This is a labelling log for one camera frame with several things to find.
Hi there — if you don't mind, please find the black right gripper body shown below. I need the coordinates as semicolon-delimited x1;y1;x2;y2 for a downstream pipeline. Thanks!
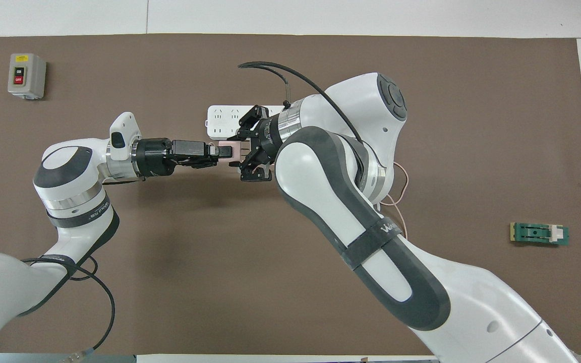
249;113;284;163

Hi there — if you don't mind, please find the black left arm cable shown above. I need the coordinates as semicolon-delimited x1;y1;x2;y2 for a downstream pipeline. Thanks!
21;256;116;362

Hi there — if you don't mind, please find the pink charger adapter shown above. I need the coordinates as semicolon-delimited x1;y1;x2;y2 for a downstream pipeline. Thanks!
218;141;245;162

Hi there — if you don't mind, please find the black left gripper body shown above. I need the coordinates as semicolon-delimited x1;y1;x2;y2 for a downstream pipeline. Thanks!
134;138;212;178

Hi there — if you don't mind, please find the green circuit board module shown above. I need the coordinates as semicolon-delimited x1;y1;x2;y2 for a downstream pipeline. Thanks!
510;222;570;248

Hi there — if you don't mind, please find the pink charging cable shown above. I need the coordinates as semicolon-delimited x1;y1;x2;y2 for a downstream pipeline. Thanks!
379;161;410;241

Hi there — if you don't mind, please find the grey on-off switch box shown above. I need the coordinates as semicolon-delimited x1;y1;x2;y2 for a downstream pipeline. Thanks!
8;53;47;100

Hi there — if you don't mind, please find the white power strip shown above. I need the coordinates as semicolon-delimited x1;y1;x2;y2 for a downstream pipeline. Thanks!
206;104;291;141

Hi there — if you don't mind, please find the brown table mat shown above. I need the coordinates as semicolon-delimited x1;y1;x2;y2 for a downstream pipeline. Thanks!
0;33;581;356

